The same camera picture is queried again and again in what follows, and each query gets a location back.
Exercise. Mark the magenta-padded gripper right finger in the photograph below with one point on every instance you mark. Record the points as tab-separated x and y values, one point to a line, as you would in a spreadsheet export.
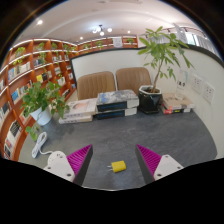
150	160

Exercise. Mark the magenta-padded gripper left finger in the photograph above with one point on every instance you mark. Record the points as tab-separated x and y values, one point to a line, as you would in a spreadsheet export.
78	160

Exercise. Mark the yellow charger block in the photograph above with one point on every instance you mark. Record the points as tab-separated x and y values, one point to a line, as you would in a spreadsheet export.
118	166

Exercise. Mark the thin white book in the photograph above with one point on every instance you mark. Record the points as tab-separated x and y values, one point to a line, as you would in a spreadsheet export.
75	120

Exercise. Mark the large white book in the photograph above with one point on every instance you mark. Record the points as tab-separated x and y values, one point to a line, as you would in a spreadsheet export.
81	107

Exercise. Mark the red book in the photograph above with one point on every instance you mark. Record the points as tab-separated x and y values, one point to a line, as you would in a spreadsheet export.
173	111

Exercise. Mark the leafy plant in white pot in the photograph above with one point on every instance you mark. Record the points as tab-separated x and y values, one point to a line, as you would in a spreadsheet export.
41	116

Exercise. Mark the thin dark blue book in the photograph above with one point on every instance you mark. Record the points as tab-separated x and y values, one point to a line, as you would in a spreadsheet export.
115	114

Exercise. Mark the tall plant in black pot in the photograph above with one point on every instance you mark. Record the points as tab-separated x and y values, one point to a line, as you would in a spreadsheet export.
150	101

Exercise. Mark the beige book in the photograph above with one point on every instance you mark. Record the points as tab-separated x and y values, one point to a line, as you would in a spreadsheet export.
176	101

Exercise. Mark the thick dark blue book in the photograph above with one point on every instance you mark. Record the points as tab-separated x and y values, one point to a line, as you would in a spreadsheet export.
116	100

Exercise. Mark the tan padded chair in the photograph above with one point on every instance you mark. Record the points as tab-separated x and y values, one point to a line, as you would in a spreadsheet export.
133	80
96	85

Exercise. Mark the orange wooden bookshelf unit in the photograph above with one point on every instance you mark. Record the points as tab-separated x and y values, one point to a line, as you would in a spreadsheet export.
20	80

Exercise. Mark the white framed sign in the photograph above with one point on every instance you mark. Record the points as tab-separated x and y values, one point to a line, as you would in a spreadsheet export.
117	42

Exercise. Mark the white curtains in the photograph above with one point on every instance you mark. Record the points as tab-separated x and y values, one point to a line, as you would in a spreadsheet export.
203	41

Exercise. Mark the ceiling chandelier lamp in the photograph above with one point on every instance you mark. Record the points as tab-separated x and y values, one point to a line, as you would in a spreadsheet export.
101	30

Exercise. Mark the recessed ceiling lights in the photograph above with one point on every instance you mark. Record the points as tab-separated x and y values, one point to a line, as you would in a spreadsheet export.
39	22

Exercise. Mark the white wall socket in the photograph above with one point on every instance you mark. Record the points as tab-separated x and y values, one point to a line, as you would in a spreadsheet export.
197	84
208	92

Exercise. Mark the orange wall shelf with plants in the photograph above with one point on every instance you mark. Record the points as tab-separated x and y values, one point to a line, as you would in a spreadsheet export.
100	43

